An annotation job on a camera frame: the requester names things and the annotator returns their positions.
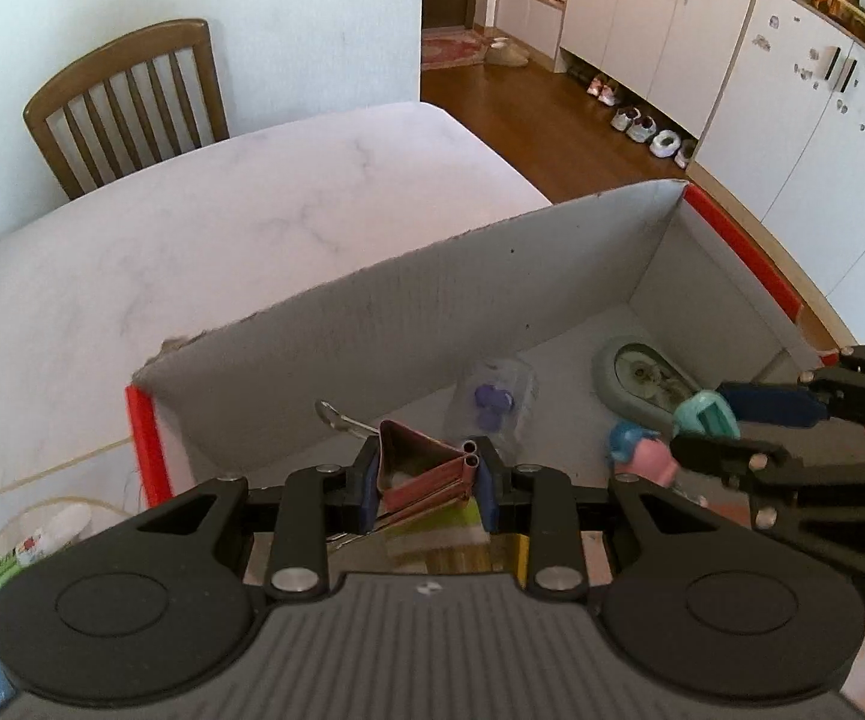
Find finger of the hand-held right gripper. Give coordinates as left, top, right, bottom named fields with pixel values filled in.
left=671, top=433, right=865, bottom=552
left=717, top=343, right=865, bottom=436

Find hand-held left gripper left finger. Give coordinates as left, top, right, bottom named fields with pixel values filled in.
left=128, top=436, right=382, bottom=602

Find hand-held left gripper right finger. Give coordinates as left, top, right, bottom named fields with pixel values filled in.
left=472, top=436, right=741, bottom=602

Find pink binder clip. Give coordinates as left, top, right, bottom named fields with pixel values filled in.
left=316, top=399, right=482, bottom=541

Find yellow block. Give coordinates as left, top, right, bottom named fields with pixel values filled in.
left=508, top=535, right=532, bottom=587

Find white cardboard box red edges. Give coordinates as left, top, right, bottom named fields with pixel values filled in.
left=124, top=178, right=854, bottom=590

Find pink and blue toy figure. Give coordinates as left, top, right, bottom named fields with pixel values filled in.
left=608, top=420, right=681, bottom=485

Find clear bag with purple piece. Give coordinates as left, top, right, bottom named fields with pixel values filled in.
left=447, top=356, right=542, bottom=440

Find white counter cabinet with stickers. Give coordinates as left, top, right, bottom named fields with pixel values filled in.
left=691, top=0, right=865, bottom=346

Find row of shoes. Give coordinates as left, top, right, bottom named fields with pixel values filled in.
left=586, top=73, right=699, bottom=170

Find white tube with green label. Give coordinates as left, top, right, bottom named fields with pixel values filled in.
left=0, top=504, right=95, bottom=605

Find tall white cabinet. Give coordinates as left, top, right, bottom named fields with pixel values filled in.
left=558, top=0, right=759, bottom=140

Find beige slippers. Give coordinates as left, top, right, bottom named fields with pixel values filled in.
left=486, top=37, right=531, bottom=67

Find patterned rug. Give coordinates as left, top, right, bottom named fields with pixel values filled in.
left=421, top=31, right=487, bottom=72

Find low white cabinet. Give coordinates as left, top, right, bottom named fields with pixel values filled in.
left=493, top=0, right=572, bottom=53

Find brown wooden chair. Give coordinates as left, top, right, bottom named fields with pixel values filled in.
left=23, top=19, right=232, bottom=202

